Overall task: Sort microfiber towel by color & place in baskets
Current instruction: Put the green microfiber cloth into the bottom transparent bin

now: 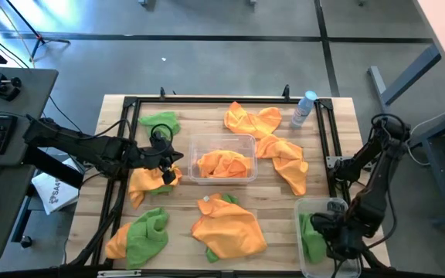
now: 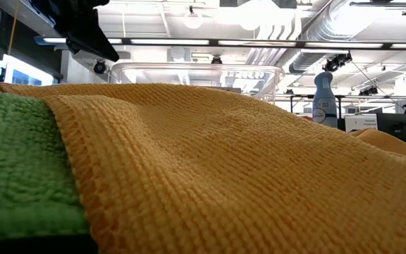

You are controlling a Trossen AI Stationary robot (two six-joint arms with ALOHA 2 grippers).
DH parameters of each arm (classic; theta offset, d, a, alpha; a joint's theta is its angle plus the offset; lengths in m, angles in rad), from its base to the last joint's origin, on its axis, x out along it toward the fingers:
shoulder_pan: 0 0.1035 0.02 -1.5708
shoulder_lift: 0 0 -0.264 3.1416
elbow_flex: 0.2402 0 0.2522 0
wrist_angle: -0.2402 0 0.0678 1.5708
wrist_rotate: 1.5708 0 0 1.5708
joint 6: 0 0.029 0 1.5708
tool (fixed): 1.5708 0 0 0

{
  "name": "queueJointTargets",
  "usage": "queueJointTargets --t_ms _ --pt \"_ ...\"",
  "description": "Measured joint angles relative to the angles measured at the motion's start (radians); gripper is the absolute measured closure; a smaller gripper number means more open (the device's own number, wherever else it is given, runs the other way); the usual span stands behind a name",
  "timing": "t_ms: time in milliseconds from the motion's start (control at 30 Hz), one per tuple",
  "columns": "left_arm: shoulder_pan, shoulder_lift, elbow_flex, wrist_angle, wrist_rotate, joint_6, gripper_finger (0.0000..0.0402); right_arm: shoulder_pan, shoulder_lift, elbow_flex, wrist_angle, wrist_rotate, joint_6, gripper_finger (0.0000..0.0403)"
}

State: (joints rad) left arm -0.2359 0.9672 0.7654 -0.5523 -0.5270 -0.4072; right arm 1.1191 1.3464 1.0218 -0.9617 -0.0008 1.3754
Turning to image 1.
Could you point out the black tripod stand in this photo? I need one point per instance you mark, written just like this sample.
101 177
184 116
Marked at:
41 39

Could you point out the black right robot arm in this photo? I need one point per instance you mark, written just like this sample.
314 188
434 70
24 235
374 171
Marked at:
369 204

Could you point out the black clamp mount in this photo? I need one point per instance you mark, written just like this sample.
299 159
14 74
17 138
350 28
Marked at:
6 90

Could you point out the silver metal bracket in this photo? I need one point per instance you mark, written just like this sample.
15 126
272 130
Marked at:
119 273

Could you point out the clear plastic bin with label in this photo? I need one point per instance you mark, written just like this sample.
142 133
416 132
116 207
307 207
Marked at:
207 143

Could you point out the black round knob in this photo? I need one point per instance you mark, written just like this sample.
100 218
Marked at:
26 242

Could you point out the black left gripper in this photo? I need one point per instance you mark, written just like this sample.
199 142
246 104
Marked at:
158 152

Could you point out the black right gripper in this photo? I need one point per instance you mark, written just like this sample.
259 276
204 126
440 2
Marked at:
346 235

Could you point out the black diagonal support beam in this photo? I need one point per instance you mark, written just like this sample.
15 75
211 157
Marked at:
52 166

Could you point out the blue-grey desk frame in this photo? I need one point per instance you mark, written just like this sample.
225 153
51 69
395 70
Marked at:
439 177

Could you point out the light blue spray bottle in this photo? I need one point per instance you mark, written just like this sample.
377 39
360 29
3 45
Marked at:
301 112

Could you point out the dark grey desk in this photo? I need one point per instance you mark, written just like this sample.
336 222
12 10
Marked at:
33 89

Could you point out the green microfiber towel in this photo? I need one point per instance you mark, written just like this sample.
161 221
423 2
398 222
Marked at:
211 255
157 119
313 243
162 190
147 235

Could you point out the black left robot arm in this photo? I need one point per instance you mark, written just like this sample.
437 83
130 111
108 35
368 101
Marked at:
91 148

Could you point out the black frame clamp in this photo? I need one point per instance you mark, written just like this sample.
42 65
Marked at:
286 92
162 92

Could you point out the grey table leg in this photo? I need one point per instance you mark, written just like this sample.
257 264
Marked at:
412 77

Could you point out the white printed bag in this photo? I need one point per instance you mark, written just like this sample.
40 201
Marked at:
52 193

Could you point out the black aluminium table frame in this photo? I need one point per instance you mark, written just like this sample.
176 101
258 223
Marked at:
222 100

